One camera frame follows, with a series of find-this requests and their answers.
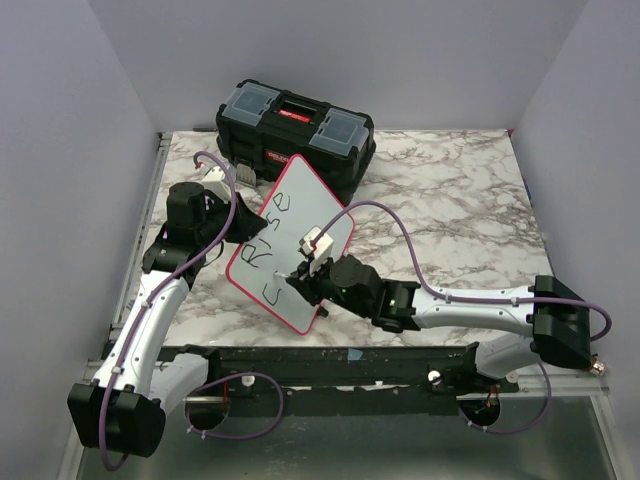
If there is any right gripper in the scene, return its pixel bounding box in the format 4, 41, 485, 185
286, 252, 371, 319

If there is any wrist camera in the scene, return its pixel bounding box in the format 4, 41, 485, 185
300, 226, 334, 276
197, 167, 231, 202

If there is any black plastic toolbox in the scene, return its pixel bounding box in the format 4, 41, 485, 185
216, 79, 376, 206

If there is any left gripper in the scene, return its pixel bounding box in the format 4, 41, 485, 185
198, 192, 268, 248

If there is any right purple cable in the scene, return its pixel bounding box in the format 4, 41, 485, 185
312, 200, 614, 435

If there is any pink framed whiteboard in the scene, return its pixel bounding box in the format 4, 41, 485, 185
226, 154, 344, 335

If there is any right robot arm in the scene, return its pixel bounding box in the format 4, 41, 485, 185
286, 255, 593, 392

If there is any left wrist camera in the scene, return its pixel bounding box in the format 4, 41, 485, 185
197, 167, 231, 202

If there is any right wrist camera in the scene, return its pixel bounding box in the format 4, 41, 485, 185
300, 226, 334, 276

